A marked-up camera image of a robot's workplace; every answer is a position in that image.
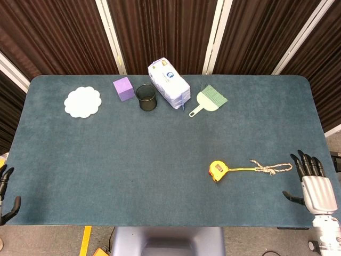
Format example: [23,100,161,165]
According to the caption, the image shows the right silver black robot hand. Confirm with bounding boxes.
[282,149,338,215]

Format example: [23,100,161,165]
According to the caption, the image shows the beige twisted rope loop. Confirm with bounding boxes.
[250,159,293,176]

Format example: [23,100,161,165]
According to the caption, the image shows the green bristle hand brush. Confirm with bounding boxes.
[189,84,229,118]

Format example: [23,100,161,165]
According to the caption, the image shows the brown pleated screen panel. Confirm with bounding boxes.
[0,0,120,81]
[0,69,27,155]
[282,0,341,133]
[214,0,320,75]
[107,0,218,75]

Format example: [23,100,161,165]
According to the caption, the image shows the white screen frame post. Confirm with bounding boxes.
[271,0,335,75]
[201,0,233,75]
[95,0,127,75]
[0,50,30,93]
[324,125,341,138]

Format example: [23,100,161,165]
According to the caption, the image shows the teal felt table mat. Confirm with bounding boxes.
[0,74,341,228]

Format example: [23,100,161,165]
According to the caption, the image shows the yellow tape measure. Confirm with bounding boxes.
[208,159,261,183]

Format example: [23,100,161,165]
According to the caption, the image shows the black device beside table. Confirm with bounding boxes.
[330,151,341,173]

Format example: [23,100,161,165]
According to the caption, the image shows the black mesh pen cup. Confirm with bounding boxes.
[135,84,158,111]

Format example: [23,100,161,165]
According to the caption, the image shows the purple foam cube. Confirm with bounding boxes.
[112,76,135,102]

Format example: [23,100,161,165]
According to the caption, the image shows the white purple tissue pack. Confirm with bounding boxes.
[148,58,191,110]

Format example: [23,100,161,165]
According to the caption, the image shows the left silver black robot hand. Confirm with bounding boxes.
[0,164,22,226]

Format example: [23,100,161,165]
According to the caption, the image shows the white scalloped round coaster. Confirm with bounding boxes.
[63,86,103,118]

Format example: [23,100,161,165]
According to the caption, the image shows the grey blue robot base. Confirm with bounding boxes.
[111,226,226,256]

